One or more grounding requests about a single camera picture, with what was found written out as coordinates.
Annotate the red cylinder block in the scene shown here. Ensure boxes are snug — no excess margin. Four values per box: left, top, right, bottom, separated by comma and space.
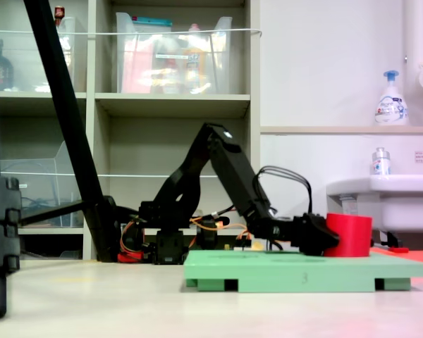
324, 212, 374, 258

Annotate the green shape sorter board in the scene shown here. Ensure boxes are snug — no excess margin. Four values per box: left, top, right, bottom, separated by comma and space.
183, 249, 423, 293

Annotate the white sink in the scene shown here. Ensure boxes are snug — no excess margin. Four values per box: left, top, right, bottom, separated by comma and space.
326, 174, 423, 234

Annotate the clear sanitizer bottle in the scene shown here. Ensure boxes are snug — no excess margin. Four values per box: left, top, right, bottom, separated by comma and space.
369, 146, 391, 176

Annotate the white foam soap bottle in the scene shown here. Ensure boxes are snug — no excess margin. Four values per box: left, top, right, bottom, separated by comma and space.
374, 70, 410, 127

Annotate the orange bottle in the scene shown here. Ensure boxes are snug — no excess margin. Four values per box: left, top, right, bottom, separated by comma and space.
182, 23, 208, 94

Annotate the thin black tripod brace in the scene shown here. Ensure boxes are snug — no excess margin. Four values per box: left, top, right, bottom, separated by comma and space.
19, 199, 87, 227

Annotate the teal edged box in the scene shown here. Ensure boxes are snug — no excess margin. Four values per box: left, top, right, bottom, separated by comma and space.
132, 15, 173, 28

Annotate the beige shelf unit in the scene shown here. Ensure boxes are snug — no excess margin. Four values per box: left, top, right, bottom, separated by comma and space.
0, 0, 262, 261

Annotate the clear plastic storage bin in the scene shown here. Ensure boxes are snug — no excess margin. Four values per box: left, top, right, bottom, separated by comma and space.
0, 15, 78, 93
115, 12, 233, 95
0, 140, 85, 229

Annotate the dark glass bottle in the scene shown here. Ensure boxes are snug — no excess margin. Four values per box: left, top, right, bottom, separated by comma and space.
0, 37, 15, 92

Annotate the orange wire at base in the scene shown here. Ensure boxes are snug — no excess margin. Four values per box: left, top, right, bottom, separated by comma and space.
189, 216, 250, 235

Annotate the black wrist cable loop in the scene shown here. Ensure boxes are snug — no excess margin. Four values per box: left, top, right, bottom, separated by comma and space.
252, 165, 313, 215

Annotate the white shelf guard cord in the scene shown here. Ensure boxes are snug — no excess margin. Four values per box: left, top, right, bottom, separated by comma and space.
0, 171, 219, 178
0, 28, 262, 37

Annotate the white wall pipe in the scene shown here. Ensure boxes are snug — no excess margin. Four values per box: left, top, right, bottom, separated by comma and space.
403, 0, 423, 127

